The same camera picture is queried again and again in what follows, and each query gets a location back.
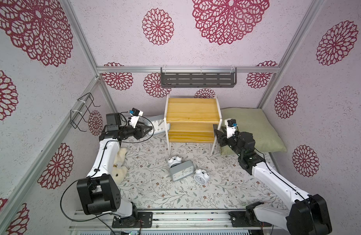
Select grey square alarm clock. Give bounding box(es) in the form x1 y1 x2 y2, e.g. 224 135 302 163
144 115 165 136
169 160 195 181

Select wooden two-tier white-frame shelf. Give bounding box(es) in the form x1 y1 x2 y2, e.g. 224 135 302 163
164 95 222 155

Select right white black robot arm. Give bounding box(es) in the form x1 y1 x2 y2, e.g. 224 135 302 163
214 129 332 235

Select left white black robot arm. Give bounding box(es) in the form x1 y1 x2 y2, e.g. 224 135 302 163
76 108 154 223

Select white twin-bell alarm clock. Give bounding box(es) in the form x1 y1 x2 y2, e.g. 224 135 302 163
168 155 182 168
194 169 210 185

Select green pillow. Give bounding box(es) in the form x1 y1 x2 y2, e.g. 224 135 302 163
221 108 287 153

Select white plush teddy bear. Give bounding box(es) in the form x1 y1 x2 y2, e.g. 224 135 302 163
111 147 128 185

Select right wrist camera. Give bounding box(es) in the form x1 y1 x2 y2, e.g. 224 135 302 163
225 118 238 139

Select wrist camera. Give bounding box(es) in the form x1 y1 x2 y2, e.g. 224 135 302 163
225 118 238 139
129 108 143 128

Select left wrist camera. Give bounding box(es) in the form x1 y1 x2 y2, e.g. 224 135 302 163
129 108 143 128

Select black wire wall rack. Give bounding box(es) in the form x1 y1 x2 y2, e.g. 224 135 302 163
69 92 100 132

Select grey wall-mounted metal shelf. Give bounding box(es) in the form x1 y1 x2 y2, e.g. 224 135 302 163
160 67 237 88

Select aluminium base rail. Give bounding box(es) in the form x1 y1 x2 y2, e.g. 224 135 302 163
68 209 287 235

